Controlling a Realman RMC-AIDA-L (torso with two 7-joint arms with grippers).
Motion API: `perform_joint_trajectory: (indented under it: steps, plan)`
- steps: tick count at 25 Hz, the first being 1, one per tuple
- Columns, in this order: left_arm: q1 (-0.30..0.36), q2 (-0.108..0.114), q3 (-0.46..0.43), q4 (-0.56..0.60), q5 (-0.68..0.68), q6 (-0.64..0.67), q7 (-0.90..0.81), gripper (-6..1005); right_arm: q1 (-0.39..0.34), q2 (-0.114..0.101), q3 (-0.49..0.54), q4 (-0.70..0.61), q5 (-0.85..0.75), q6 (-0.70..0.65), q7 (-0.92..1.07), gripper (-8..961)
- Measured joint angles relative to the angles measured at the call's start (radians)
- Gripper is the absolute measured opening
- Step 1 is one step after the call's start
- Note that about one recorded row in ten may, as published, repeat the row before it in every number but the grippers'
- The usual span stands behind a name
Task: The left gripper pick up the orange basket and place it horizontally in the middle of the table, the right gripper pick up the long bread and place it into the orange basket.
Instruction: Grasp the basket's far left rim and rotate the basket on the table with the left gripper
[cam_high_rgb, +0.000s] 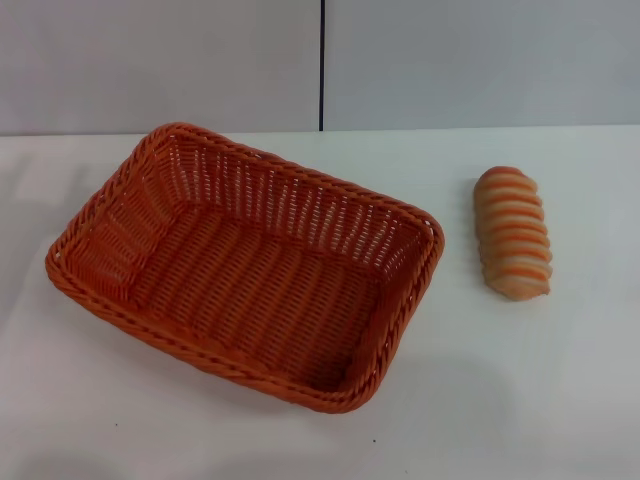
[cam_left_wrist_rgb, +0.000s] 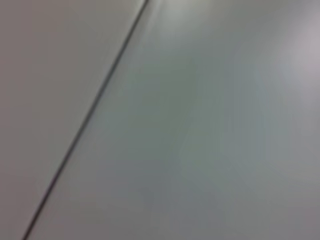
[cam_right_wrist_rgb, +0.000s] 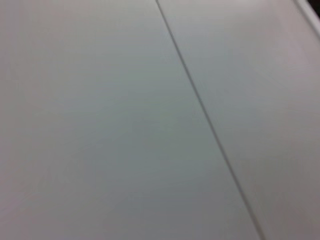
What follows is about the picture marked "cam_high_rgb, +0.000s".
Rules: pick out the orange woven plastic basket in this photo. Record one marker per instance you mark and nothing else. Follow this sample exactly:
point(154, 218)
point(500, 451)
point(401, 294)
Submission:
point(260, 280)

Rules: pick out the striped long bread loaf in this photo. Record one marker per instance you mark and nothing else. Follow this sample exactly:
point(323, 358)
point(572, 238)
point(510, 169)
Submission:
point(515, 235)

